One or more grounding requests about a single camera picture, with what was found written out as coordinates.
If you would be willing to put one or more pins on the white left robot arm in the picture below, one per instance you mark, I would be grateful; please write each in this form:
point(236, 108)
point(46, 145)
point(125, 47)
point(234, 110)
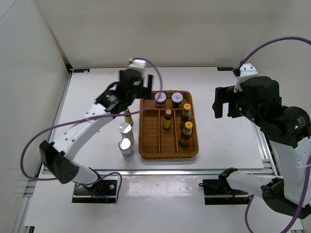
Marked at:
point(58, 155)

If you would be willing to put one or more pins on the brown wicker divided basket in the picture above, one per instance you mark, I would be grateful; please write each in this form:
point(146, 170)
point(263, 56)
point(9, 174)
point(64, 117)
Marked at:
point(157, 143)

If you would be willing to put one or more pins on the aluminium table edge rail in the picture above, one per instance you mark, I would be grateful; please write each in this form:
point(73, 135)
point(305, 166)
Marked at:
point(179, 171)

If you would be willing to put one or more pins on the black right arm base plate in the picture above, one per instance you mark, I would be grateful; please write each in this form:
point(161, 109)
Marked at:
point(218, 192)

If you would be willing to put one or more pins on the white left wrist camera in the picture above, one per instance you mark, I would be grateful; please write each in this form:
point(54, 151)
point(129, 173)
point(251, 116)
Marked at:
point(138, 65)

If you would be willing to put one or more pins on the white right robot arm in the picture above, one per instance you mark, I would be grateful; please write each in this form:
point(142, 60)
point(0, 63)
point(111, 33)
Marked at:
point(289, 132)

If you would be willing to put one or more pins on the yellow-cap red sauce bottle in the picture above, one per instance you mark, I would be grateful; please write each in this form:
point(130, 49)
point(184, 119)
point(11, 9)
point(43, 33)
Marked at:
point(186, 115)

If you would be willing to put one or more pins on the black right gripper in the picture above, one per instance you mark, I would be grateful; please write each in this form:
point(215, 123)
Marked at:
point(222, 95)

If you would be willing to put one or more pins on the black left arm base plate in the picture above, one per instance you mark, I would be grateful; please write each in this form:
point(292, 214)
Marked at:
point(103, 192)

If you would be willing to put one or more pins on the dark silver-lid sauce jar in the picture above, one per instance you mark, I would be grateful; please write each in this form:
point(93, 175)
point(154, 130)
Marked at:
point(160, 100)

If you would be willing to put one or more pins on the yellow-label cork bottle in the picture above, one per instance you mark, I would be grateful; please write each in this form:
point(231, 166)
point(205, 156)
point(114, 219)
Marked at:
point(128, 118)
point(167, 119)

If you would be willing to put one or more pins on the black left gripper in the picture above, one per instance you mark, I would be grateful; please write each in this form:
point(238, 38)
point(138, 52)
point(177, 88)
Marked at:
point(145, 92)

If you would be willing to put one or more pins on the silver-lid spice jar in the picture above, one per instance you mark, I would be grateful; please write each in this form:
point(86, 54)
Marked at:
point(126, 132)
point(126, 148)

